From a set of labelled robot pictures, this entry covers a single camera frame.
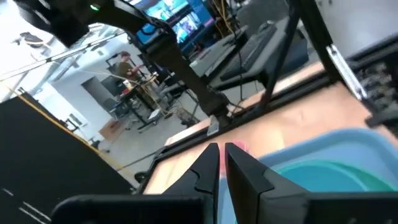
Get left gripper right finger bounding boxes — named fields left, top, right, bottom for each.
left=224, top=142, right=308, bottom=224

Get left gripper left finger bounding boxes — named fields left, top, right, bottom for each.
left=163, top=142, right=221, bottom=195

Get pink cup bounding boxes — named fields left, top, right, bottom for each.
left=219, top=140, right=249, bottom=178

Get teal plate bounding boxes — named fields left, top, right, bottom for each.
left=273, top=160, right=398, bottom=192

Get blue plastic tray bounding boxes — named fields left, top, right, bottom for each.
left=217, top=127, right=398, bottom=224

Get black background work table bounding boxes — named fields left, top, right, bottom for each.
left=118, top=74, right=175, bottom=131

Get brown cardboard box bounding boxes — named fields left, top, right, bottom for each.
left=99, top=119, right=125, bottom=142

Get grey desk top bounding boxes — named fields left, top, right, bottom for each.
left=189, top=26, right=249, bottom=78

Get person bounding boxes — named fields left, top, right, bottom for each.
left=116, top=51, right=144, bottom=82

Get grey keyboard shelf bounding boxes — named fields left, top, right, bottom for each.
left=210, top=18, right=308, bottom=91

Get lit desk monitors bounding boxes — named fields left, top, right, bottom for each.
left=135, top=0, right=215, bottom=44

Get black partition screen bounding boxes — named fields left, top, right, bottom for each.
left=0, top=93, right=134, bottom=224

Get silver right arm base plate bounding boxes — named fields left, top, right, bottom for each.
left=206, top=116, right=221, bottom=136

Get black metal table frame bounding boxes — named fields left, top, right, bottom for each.
left=136, top=0, right=398, bottom=194

